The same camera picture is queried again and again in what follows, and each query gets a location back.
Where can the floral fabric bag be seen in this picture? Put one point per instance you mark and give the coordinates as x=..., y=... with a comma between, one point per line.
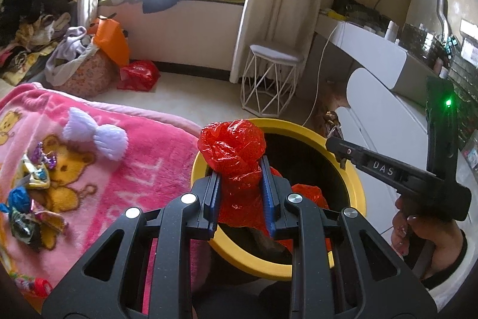
x=91, y=76

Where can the white bottle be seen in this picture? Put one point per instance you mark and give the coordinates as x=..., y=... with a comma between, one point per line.
x=391, y=31

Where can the purple candy wrapper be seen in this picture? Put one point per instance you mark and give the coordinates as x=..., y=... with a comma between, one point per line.
x=44, y=156

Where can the red snack tube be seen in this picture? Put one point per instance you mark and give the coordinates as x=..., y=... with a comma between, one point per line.
x=41, y=287

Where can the red plastic bag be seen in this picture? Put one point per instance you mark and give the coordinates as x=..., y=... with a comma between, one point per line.
x=231, y=143
x=138, y=74

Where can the yellow trash bin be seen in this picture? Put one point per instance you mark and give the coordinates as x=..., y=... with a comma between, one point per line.
x=242, y=259

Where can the black bag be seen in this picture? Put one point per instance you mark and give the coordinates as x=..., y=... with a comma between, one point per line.
x=353, y=7

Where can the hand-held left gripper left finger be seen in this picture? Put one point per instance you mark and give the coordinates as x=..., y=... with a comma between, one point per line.
x=216, y=192

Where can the white vanity desk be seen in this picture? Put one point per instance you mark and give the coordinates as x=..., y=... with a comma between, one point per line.
x=381, y=53

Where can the lavender cloth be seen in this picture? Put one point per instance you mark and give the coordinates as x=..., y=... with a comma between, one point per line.
x=73, y=40

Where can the pink printed blanket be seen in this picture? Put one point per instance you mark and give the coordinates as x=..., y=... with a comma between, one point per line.
x=112, y=173

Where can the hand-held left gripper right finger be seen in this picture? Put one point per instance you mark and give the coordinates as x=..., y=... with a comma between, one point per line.
x=267, y=192

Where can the pile of clothes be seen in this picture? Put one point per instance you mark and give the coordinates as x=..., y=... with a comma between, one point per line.
x=26, y=27

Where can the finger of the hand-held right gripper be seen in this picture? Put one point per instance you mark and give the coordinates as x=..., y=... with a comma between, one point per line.
x=343, y=149

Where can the person's right forearm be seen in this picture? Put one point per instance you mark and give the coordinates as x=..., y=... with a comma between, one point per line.
x=453, y=278

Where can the blue candy wrapper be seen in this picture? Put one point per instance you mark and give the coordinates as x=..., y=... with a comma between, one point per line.
x=16, y=199

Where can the orange paper bag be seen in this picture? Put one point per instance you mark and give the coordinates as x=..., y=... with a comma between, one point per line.
x=112, y=42

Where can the yellow snack packet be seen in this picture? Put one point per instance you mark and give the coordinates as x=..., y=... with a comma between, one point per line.
x=35, y=173

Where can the dark foil wrapper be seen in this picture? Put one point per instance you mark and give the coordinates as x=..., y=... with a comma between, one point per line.
x=24, y=229

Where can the person's right hand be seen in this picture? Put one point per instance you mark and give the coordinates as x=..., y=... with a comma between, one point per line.
x=437, y=248

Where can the silver framed mirror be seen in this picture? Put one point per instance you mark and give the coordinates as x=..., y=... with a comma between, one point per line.
x=427, y=5

